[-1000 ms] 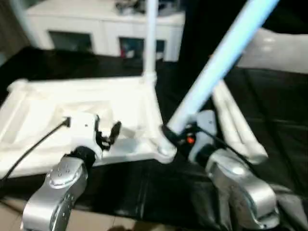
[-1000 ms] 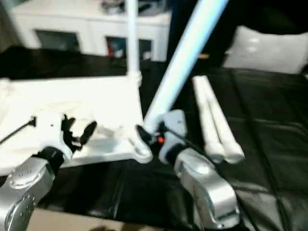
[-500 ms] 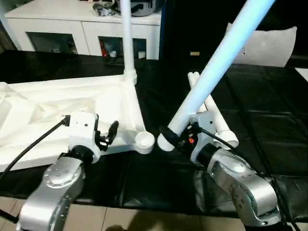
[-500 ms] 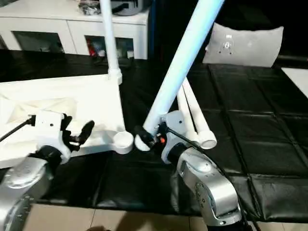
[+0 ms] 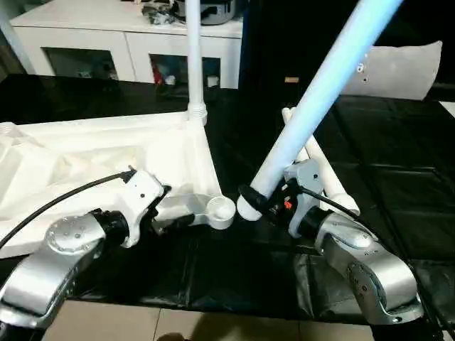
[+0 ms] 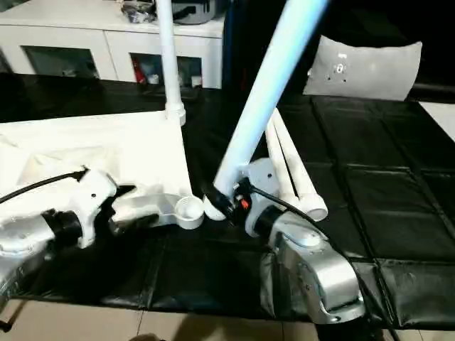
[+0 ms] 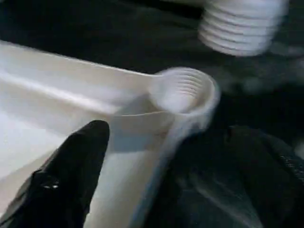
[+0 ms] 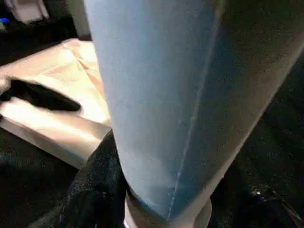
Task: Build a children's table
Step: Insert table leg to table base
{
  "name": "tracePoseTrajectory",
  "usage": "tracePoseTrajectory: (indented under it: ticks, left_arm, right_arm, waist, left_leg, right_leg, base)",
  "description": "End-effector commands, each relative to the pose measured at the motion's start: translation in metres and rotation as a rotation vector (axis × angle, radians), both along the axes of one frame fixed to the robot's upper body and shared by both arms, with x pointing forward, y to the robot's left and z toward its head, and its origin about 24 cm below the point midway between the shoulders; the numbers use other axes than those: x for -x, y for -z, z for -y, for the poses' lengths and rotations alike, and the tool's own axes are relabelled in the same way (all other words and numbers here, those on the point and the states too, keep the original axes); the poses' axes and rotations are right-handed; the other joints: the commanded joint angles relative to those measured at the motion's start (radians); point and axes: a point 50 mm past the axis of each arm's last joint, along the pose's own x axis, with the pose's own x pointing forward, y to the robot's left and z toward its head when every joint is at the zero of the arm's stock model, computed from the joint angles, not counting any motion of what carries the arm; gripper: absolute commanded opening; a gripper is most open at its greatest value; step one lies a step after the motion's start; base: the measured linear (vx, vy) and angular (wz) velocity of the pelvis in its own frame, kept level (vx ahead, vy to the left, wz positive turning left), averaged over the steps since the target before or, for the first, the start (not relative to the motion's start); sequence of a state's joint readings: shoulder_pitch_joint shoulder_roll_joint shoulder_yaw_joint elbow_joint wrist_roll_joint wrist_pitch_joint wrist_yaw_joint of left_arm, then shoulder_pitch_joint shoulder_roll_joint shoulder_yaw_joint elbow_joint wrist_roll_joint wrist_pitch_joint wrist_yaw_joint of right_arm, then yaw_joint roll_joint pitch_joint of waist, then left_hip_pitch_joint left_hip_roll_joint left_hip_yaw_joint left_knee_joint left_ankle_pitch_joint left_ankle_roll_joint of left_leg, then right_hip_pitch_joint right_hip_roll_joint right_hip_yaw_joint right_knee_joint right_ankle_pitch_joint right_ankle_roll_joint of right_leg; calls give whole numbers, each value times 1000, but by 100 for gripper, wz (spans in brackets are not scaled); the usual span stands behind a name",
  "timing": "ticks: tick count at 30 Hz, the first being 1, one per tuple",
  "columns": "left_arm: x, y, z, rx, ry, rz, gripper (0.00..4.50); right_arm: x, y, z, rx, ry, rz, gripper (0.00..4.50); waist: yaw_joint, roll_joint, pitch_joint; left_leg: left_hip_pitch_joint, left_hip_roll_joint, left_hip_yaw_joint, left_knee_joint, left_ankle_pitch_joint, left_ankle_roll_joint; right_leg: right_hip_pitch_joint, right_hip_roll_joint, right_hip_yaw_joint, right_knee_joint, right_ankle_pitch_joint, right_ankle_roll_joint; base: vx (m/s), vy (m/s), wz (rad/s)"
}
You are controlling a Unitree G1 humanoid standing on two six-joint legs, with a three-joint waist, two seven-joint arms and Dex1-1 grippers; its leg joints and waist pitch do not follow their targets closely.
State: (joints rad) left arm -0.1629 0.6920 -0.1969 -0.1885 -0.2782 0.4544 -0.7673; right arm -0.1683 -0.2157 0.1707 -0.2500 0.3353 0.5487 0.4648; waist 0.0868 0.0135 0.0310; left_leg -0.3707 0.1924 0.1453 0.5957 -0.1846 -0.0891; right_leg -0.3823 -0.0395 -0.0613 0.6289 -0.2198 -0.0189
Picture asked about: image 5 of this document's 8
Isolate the white plastic table top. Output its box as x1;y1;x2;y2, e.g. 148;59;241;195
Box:
0;109;236;259

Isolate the white plastic table leg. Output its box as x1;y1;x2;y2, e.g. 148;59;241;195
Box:
304;136;361;217
281;105;314;165
236;0;407;222
186;0;210;126

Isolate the black work mat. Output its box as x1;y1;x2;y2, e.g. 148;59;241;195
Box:
0;72;455;326

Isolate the black sofa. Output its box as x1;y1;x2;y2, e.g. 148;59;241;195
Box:
238;0;455;104

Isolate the grey printed cushion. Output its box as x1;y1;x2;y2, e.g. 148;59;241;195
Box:
341;40;444;101

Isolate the white cabinet with glass doors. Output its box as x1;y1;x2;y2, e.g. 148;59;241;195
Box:
9;0;247;90

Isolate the metal parts clutter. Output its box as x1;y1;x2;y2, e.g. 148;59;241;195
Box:
141;1;176;26

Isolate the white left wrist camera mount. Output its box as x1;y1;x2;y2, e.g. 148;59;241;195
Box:
118;168;167;249

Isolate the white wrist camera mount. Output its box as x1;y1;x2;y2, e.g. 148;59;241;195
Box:
283;158;327;239
118;168;167;249

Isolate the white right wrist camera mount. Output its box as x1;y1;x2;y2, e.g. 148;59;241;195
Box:
283;158;327;239

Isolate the grey helmet with black strap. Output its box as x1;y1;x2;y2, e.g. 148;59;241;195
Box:
169;0;240;26

